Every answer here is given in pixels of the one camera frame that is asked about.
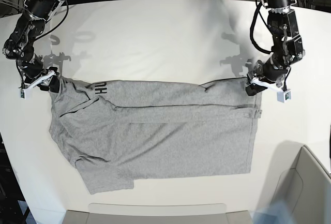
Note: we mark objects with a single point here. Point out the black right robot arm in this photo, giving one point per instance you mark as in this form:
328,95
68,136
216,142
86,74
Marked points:
20,45

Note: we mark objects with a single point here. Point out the grey tray at bottom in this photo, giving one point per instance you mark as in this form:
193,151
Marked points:
111,213

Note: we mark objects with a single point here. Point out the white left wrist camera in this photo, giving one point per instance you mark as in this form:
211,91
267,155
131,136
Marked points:
284,96

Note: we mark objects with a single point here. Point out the grey bin at right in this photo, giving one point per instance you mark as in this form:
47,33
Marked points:
302,193

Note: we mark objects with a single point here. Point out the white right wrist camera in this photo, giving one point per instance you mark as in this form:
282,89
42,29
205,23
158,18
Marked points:
25,93

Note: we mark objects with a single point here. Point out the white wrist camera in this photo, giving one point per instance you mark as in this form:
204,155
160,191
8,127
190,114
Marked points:
284,96
25,93

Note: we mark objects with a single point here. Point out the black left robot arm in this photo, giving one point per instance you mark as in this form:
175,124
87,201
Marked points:
287,49

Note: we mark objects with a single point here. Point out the grey T-shirt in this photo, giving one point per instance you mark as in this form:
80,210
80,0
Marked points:
114,133

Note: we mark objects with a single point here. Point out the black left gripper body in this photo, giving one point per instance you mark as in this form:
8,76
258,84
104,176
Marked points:
267,73

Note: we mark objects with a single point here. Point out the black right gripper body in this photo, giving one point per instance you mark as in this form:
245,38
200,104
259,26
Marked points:
31,72

